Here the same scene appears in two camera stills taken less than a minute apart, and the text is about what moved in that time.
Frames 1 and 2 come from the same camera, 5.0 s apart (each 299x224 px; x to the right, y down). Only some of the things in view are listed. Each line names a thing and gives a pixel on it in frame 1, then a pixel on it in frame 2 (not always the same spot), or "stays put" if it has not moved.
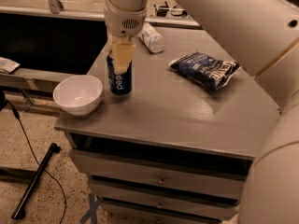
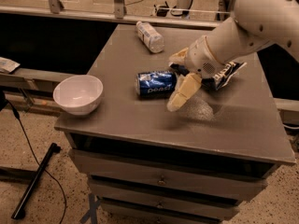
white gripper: [122, 21] to [199, 59]
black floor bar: [19, 213] stays put
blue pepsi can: [120, 84] to [155, 84]
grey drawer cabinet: [171, 151] stays put
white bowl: [78, 94] stays put
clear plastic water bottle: [152, 39] stays put
